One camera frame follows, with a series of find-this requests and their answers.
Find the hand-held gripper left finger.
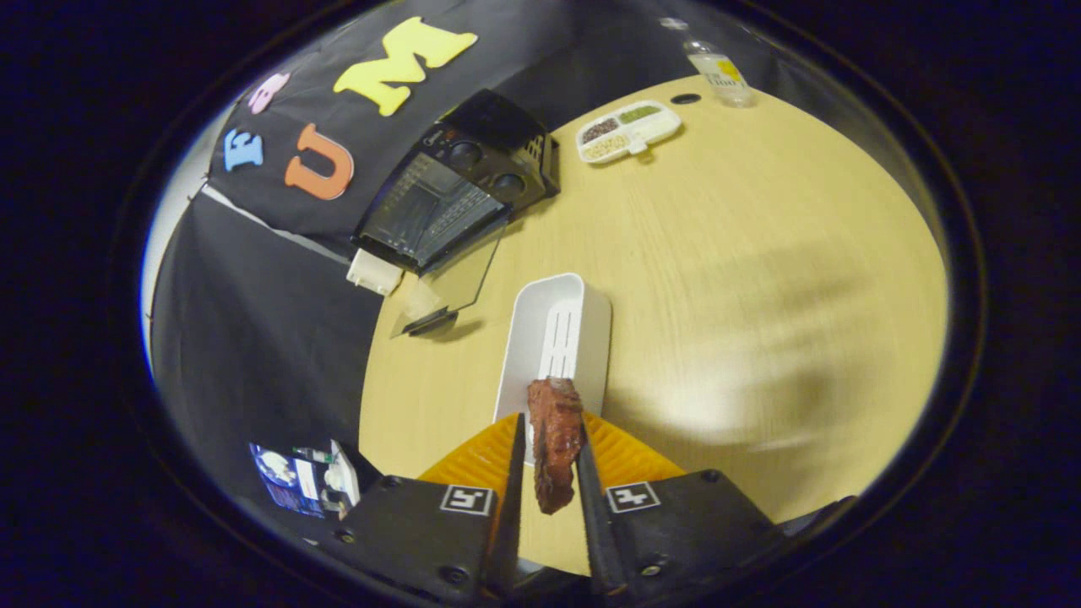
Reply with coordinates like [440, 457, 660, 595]
[325, 412, 529, 605]

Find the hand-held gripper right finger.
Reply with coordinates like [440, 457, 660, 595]
[577, 411, 790, 599]

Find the brown meat piece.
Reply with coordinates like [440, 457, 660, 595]
[527, 377, 585, 516]

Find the black toaster oven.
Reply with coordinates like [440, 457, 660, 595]
[350, 89, 561, 339]

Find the white bread toaster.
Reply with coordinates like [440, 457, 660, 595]
[346, 249, 405, 296]

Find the white rectangular tray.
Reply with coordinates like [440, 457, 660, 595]
[492, 273, 612, 467]

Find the blue printed box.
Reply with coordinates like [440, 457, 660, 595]
[250, 439, 362, 519]

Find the white divided dish with beans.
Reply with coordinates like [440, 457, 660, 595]
[576, 100, 683, 165]

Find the clear plastic bottle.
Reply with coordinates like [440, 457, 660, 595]
[682, 38, 754, 109]

